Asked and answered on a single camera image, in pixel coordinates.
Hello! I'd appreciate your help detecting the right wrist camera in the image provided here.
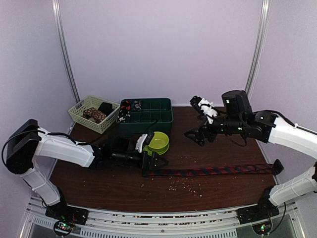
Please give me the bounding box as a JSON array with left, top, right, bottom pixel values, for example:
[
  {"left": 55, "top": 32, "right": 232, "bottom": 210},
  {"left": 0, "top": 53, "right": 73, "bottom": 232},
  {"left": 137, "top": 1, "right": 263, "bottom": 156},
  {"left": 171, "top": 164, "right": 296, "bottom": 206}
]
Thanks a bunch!
[{"left": 190, "top": 96, "right": 219, "bottom": 124}]

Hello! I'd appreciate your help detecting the left aluminium frame post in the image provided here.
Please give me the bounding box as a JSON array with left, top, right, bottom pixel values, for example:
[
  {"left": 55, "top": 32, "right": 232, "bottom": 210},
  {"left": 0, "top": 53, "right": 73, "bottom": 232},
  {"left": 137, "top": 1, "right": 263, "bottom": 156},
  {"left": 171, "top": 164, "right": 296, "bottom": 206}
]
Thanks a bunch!
[{"left": 52, "top": 0, "right": 80, "bottom": 103}]

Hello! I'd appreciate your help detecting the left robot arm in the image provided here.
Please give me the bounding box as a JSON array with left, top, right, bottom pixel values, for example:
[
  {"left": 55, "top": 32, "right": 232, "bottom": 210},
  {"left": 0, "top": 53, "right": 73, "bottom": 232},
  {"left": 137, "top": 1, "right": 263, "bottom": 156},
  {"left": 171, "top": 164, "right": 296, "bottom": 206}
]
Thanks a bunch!
[{"left": 0, "top": 119, "right": 169, "bottom": 220}]

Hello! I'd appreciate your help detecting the green divided organizer tray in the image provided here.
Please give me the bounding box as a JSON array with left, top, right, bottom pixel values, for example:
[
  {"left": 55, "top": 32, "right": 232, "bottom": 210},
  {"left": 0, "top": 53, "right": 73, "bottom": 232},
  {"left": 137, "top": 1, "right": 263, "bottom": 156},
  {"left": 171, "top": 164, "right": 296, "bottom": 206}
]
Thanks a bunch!
[{"left": 118, "top": 98, "right": 174, "bottom": 133}]

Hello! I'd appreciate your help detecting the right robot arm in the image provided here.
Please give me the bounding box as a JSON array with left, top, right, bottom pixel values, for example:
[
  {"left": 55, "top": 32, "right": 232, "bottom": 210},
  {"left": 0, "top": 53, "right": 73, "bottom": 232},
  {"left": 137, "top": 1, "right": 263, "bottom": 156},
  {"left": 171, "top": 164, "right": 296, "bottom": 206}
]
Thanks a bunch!
[{"left": 184, "top": 90, "right": 317, "bottom": 219}]

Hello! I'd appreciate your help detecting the red navy striped tie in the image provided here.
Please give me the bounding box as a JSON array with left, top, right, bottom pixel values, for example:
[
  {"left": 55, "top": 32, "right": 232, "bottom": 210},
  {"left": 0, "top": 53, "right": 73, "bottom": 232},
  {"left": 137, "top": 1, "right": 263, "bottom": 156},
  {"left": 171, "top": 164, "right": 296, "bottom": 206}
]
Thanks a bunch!
[{"left": 142, "top": 159, "right": 284, "bottom": 178}]

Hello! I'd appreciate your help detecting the black white patterned rolled tie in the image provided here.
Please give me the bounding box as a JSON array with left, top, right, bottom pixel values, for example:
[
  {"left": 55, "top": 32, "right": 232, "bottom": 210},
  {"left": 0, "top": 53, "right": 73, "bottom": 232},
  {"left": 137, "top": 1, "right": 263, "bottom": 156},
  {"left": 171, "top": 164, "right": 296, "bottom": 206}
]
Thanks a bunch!
[{"left": 117, "top": 109, "right": 131, "bottom": 123}]

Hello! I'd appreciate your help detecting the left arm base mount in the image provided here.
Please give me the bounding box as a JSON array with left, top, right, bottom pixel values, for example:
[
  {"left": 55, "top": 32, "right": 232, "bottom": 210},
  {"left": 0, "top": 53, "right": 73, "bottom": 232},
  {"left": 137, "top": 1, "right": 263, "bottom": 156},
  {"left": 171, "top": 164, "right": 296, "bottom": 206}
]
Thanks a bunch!
[{"left": 45, "top": 203, "right": 89, "bottom": 225}]

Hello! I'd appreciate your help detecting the brown floral tie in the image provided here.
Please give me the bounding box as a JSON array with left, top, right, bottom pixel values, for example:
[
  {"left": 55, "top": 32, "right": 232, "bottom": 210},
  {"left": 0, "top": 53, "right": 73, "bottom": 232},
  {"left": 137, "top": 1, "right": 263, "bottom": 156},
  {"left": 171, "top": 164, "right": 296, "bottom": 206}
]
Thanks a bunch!
[{"left": 83, "top": 107, "right": 106, "bottom": 123}]

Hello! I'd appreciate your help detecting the aluminium frame post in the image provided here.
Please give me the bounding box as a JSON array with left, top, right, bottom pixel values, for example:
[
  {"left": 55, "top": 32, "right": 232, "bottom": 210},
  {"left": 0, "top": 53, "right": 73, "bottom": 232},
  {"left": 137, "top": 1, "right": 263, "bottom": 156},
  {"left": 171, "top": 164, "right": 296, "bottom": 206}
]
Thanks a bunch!
[
  {"left": 245, "top": 0, "right": 271, "bottom": 97},
  {"left": 52, "top": 0, "right": 80, "bottom": 103}
]

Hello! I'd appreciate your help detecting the right aluminium frame post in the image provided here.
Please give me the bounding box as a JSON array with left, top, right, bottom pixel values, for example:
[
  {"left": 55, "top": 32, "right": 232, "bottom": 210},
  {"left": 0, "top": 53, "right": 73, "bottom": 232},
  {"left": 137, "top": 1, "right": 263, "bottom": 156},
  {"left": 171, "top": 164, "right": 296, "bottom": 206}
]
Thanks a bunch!
[{"left": 245, "top": 0, "right": 271, "bottom": 97}]

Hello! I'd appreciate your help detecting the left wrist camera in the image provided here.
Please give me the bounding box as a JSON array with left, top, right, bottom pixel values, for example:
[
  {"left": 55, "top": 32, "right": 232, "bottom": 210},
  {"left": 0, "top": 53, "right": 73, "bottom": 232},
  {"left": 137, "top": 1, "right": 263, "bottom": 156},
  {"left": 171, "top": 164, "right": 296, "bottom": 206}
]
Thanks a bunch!
[{"left": 135, "top": 132, "right": 154, "bottom": 153}]

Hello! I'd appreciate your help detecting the red black rolled tie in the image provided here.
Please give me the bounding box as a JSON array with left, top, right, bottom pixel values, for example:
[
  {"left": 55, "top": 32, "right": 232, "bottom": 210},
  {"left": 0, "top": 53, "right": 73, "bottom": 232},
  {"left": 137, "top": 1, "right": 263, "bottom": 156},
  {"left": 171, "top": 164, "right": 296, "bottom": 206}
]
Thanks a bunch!
[{"left": 120, "top": 100, "right": 132, "bottom": 111}]

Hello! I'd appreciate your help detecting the lime green plate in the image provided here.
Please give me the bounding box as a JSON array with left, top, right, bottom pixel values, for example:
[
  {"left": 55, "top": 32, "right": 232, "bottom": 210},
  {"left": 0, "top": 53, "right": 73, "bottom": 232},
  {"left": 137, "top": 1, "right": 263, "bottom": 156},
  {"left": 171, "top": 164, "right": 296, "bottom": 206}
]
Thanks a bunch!
[{"left": 143, "top": 144, "right": 169, "bottom": 155}]

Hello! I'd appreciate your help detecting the pale green perforated basket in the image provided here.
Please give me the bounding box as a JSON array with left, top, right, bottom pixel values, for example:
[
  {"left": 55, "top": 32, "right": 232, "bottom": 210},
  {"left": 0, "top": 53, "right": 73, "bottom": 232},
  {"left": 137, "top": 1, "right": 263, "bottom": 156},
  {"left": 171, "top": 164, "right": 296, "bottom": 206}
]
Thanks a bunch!
[{"left": 68, "top": 96, "right": 120, "bottom": 134}]

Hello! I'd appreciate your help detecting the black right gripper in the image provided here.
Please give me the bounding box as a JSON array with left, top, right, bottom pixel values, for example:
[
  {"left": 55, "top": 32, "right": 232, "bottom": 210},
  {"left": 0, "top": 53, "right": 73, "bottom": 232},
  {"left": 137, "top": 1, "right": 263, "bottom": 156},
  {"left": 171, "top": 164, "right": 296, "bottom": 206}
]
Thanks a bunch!
[{"left": 184, "top": 113, "right": 244, "bottom": 146}]

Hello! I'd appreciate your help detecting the lime green bowl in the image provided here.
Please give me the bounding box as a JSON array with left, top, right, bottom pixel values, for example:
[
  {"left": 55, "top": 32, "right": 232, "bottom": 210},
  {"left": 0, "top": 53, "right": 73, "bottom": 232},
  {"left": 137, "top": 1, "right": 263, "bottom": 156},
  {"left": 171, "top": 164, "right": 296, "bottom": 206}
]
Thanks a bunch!
[{"left": 149, "top": 131, "right": 169, "bottom": 150}]

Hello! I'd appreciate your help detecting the dark floral rolled tie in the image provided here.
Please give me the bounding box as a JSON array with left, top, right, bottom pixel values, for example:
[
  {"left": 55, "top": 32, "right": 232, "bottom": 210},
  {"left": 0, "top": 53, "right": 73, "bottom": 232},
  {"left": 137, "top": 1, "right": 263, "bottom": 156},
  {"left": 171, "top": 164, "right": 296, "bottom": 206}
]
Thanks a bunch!
[{"left": 130, "top": 100, "right": 141, "bottom": 112}]

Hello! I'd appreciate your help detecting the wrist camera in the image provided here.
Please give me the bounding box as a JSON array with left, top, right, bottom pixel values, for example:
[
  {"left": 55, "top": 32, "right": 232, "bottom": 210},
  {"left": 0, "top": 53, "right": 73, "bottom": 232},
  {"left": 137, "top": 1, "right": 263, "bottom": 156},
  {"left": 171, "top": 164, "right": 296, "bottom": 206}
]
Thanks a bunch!
[
  {"left": 135, "top": 132, "right": 154, "bottom": 153},
  {"left": 190, "top": 96, "right": 219, "bottom": 124}
]

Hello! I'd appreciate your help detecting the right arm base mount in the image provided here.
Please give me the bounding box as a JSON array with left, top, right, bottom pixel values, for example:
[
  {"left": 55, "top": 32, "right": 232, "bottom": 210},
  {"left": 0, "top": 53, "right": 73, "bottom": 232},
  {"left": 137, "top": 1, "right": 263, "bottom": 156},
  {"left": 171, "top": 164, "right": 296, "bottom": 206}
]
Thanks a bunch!
[{"left": 236, "top": 186, "right": 279, "bottom": 224}]

